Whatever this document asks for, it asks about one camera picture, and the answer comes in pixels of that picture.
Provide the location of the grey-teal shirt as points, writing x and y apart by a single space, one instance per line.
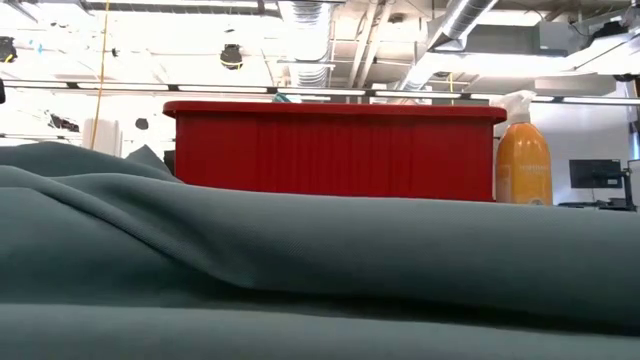
300 270

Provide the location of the red plastic bin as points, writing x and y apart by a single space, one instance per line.
330 150

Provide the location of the orange spray bottle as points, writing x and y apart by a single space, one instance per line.
524 165

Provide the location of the black and white column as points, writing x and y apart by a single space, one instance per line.
105 136

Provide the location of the black computer monitor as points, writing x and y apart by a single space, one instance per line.
595 173

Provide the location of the ceiling light rail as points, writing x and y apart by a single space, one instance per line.
320 91

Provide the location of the corrugated ceiling duct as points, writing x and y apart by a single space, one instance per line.
307 45

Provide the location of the black ceiling camera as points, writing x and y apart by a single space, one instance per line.
231 56
7 49

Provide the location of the silver ceiling duct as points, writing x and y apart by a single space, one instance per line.
450 35

